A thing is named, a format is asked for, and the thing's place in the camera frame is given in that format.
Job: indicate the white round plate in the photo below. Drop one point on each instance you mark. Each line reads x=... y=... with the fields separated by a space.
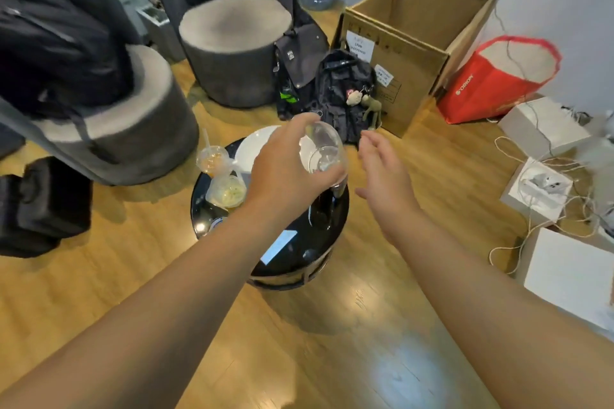
x=252 y=147

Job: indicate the person's right hand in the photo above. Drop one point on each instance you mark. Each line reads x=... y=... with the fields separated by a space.
x=388 y=188

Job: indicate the green frog plush toy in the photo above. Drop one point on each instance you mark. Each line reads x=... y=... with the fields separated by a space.
x=372 y=109

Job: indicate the dark grey flap bag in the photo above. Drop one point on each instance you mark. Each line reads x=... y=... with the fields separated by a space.
x=300 y=59

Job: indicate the closed white box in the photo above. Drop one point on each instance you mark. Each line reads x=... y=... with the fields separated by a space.
x=542 y=128

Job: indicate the open brown cardboard box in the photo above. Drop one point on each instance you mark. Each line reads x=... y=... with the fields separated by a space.
x=407 y=54

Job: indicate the person's left hand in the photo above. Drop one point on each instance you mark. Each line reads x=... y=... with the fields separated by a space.
x=278 y=174

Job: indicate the red shopping bag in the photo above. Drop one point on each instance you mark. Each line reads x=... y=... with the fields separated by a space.
x=484 y=87

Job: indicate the grey round stool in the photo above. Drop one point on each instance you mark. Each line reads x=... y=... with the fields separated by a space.
x=235 y=49
x=148 y=126

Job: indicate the black jacket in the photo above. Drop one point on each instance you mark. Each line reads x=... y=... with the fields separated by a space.
x=52 y=39

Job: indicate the small pale plush toy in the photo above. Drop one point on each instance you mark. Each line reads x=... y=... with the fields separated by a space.
x=354 y=98

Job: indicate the black round side table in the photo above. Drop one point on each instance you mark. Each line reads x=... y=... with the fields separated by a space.
x=288 y=250

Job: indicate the black floor bag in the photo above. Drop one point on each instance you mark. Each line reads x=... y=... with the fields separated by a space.
x=43 y=205

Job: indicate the large flat white box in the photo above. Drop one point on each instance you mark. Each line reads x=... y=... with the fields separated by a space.
x=566 y=274

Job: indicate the person's left forearm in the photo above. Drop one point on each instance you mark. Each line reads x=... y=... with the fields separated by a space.
x=144 y=317

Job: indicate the clear stemmed glass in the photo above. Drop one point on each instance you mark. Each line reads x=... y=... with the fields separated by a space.
x=328 y=150

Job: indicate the white rectangular planter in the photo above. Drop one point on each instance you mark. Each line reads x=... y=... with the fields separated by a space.
x=160 y=32

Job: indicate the open white box with charger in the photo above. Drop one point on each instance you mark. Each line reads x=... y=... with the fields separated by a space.
x=535 y=198

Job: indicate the person's right thumb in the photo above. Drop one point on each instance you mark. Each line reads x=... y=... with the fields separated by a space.
x=365 y=192

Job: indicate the person's right forearm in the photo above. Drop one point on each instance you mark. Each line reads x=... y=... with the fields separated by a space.
x=499 y=327

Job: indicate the lidded plastic cup yellow food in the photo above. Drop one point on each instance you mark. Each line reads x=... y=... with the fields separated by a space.
x=228 y=192

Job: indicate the clear plastic cup with straw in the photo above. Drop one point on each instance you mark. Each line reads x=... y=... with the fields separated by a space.
x=212 y=159

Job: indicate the person's left thumb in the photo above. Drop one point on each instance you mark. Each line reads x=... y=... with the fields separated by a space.
x=328 y=177

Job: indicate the black backpack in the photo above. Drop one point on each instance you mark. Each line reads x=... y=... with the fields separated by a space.
x=340 y=87

